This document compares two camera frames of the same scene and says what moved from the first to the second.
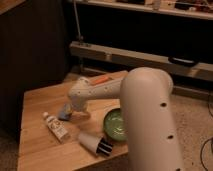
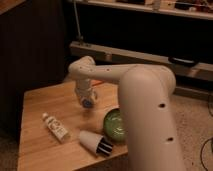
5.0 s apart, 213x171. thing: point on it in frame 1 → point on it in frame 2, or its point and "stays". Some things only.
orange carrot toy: [101, 80] stays
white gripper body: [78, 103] → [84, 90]
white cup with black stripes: [98, 144] stays
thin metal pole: [76, 17] stays
